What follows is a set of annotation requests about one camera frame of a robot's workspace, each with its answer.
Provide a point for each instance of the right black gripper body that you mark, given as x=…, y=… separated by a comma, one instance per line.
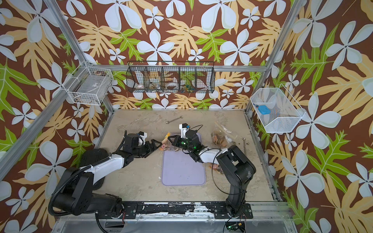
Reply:
x=184, y=142

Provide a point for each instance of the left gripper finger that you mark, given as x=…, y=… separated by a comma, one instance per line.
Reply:
x=153, y=147
x=155, y=142

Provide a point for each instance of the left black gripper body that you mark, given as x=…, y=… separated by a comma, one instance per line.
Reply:
x=142, y=150

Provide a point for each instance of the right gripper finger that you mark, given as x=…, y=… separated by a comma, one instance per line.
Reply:
x=174, y=138
x=175, y=145

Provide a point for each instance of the ziploc bag with cookies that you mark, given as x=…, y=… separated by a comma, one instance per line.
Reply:
x=167, y=145

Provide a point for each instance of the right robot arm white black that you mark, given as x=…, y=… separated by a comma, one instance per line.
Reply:
x=236, y=166

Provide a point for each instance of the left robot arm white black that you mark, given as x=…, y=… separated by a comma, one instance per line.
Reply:
x=74, y=193

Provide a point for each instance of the clear bag of cookies back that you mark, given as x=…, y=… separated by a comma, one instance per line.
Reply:
x=223, y=137

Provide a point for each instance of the silver wrench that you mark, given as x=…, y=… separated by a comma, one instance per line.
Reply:
x=169, y=121

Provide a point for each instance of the lavender plastic tray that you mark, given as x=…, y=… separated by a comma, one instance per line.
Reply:
x=179, y=169

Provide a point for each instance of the metal rod tool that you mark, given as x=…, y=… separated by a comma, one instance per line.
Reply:
x=244, y=146

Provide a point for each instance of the blue object in basket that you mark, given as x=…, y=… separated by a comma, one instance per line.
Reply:
x=264, y=110

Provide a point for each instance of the white mesh basket right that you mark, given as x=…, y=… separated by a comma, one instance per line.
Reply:
x=286, y=112

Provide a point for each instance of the black mounting rail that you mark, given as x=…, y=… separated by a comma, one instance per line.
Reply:
x=216, y=210

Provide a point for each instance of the black wire basket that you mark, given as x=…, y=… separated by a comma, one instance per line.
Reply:
x=170, y=76

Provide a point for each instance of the white wire basket left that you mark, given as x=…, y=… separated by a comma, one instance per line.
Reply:
x=88, y=84

